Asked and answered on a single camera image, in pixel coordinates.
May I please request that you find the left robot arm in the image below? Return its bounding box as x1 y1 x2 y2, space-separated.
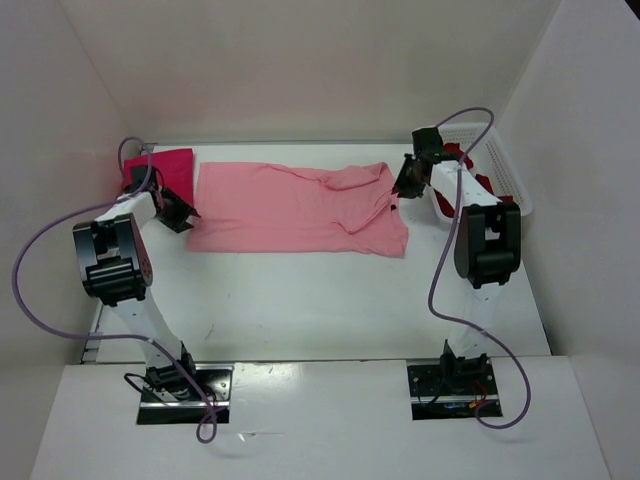
73 165 200 400

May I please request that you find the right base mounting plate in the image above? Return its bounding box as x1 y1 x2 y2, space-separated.
406 360 503 421

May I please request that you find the white plastic basket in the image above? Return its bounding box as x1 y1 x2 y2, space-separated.
438 122 533 217

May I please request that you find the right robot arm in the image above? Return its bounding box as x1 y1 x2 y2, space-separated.
392 127 521 393

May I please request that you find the dark red t shirt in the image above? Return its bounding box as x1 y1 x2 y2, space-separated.
429 143 514 224

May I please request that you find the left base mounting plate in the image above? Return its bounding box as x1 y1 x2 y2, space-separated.
136 364 233 426

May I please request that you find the magenta t shirt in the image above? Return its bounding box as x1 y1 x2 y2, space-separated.
152 148 195 206

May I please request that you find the pink t shirt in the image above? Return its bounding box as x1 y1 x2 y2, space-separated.
187 162 409 258

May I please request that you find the base mounting plate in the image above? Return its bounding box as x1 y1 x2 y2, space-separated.
406 360 503 421
136 364 233 426

